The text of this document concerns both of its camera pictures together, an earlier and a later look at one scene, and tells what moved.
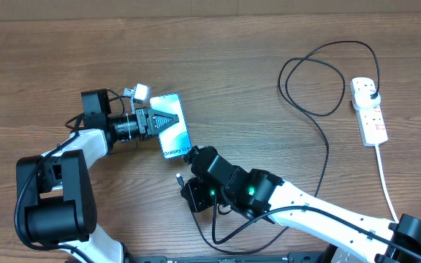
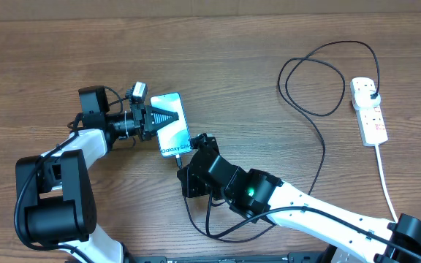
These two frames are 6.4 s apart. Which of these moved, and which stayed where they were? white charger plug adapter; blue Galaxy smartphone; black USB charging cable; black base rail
Moved: black USB charging cable
Stayed: black base rail; white charger plug adapter; blue Galaxy smartphone
